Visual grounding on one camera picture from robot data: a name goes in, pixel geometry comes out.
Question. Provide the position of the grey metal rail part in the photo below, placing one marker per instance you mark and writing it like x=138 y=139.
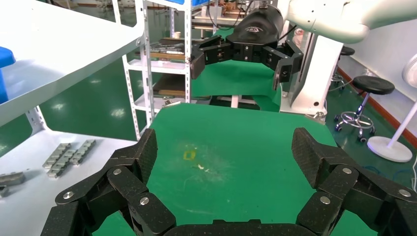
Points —
x=61 y=164
x=57 y=155
x=83 y=152
x=13 y=179

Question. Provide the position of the metal parts pile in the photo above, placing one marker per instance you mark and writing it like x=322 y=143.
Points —
x=169 y=48

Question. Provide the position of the white perforated shelf post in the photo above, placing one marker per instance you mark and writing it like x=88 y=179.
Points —
x=148 y=81
x=131 y=101
x=188 y=81
x=35 y=121

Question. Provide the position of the black swivel stool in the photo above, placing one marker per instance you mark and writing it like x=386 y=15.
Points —
x=373 y=85
x=347 y=51

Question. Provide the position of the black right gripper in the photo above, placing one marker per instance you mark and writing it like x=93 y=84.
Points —
x=257 y=32

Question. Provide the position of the white robot torso column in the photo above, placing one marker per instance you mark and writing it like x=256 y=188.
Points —
x=312 y=81

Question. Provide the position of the white pedestal fan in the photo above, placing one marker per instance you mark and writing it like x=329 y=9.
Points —
x=389 y=150

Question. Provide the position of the white paper scrap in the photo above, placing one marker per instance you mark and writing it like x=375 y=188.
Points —
x=200 y=167

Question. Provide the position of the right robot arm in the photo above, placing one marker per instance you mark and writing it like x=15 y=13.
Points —
x=342 y=16

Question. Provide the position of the green table cloth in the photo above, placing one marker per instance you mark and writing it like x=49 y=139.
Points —
x=234 y=81
x=228 y=136

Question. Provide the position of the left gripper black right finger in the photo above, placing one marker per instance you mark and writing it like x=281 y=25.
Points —
x=338 y=182

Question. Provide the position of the blue plastic bin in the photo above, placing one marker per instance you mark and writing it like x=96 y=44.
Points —
x=195 y=2
x=5 y=58

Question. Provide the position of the brown wooden board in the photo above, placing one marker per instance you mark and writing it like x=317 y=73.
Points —
x=169 y=86
x=164 y=56

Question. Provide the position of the white rack shelf board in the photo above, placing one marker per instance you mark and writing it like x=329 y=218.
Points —
x=163 y=67
x=146 y=103

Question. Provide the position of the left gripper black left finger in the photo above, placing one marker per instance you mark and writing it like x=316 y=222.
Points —
x=127 y=182

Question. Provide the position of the small paper cup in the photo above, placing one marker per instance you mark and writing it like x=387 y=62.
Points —
x=177 y=34

